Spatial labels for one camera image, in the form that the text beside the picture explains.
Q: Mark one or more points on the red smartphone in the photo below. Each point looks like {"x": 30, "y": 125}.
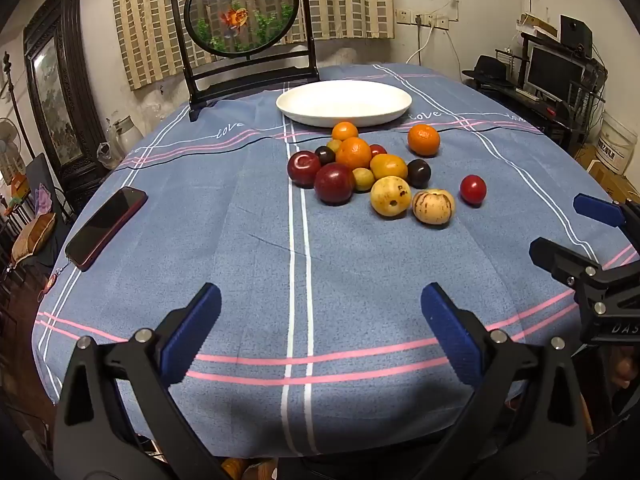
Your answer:
{"x": 106, "y": 227}

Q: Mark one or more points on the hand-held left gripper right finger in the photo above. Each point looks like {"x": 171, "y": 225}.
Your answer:
{"x": 450, "y": 332}

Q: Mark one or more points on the white plastic bucket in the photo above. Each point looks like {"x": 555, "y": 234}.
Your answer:
{"x": 616, "y": 142}

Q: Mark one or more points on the small orange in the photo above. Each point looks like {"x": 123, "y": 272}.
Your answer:
{"x": 345, "y": 131}

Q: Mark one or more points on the electric fan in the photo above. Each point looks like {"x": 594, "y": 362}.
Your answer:
{"x": 9, "y": 142}

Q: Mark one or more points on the blue striped tablecloth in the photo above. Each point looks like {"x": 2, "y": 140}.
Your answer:
{"x": 225, "y": 240}

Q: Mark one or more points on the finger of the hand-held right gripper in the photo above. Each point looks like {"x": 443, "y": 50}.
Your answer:
{"x": 560, "y": 257}
{"x": 597, "y": 210}

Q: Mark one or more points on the small yellow-green fruit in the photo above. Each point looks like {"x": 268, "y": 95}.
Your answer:
{"x": 363, "y": 180}
{"x": 333, "y": 145}

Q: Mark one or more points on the dark framed painting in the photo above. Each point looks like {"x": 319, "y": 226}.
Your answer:
{"x": 55, "y": 100}

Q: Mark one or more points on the beige checked curtain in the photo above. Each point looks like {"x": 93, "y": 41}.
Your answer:
{"x": 350, "y": 0}

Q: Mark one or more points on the computer monitor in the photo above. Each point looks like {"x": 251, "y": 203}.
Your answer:
{"x": 552, "y": 72}

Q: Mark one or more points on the white kettle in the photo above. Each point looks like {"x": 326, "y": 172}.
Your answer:
{"x": 127, "y": 132}

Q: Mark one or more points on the white oval plate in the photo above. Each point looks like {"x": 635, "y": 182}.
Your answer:
{"x": 345, "y": 102}

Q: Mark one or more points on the black computer desk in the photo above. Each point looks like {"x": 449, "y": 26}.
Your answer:
{"x": 530, "y": 107}

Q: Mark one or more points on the spotted yellow pear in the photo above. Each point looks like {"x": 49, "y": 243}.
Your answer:
{"x": 390, "y": 197}

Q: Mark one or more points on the single wall socket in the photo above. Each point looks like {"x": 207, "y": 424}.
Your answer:
{"x": 403, "y": 16}

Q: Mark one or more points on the small black plum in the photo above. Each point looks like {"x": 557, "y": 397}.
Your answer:
{"x": 325, "y": 155}

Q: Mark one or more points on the striped beige fruit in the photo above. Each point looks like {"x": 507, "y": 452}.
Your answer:
{"x": 433, "y": 207}

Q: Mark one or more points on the red cherry tomato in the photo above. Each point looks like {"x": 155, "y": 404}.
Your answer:
{"x": 378, "y": 150}
{"x": 473, "y": 189}

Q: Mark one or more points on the phone charm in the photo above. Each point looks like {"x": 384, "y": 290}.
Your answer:
{"x": 50, "y": 282}

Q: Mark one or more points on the round goldfish table screen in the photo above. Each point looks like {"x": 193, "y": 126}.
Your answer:
{"x": 240, "y": 10}

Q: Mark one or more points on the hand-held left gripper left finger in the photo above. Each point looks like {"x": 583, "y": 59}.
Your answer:
{"x": 192, "y": 327}

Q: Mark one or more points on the black hat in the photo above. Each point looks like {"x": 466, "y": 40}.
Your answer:
{"x": 487, "y": 66}

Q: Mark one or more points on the black speaker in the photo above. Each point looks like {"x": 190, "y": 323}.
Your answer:
{"x": 576, "y": 34}

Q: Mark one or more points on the cardboard box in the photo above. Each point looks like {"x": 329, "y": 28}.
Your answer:
{"x": 612, "y": 180}

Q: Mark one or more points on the wall socket strip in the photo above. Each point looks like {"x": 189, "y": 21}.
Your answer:
{"x": 431, "y": 21}

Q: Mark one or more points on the yellow cushion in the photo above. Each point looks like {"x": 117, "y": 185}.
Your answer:
{"x": 32, "y": 237}

